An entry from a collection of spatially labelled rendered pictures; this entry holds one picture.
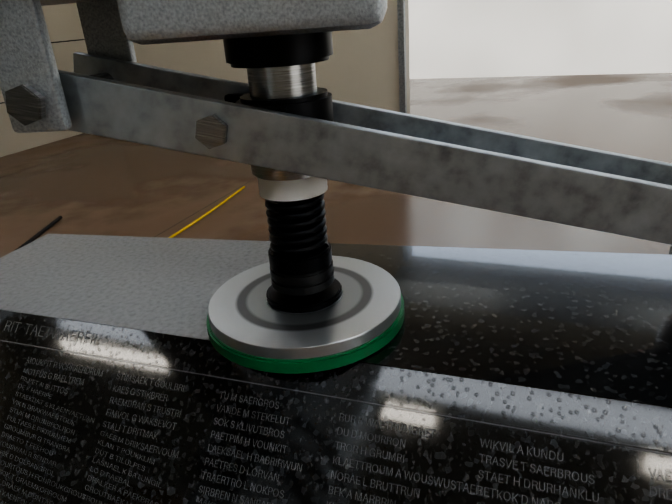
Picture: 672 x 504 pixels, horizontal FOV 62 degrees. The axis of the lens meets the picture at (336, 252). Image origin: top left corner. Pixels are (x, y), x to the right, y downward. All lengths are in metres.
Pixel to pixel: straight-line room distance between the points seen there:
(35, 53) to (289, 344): 0.33
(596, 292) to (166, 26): 0.52
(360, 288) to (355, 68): 5.25
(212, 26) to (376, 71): 5.32
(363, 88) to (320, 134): 5.33
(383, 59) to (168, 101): 5.24
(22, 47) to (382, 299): 0.40
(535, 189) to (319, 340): 0.24
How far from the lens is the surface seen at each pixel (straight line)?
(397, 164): 0.49
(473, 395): 0.53
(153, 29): 0.46
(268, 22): 0.44
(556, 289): 0.69
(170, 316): 0.68
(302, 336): 0.54
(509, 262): 0.75
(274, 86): 0.52
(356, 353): 0.54
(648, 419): 0.54
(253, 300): 0.62
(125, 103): 0.53
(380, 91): 5.77
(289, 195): 0.54
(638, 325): 0.65
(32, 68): 0.54
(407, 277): 0.70
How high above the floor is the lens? 1.12
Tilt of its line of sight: 24 degrees down
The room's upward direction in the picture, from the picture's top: 4 degrees counter-clockwise
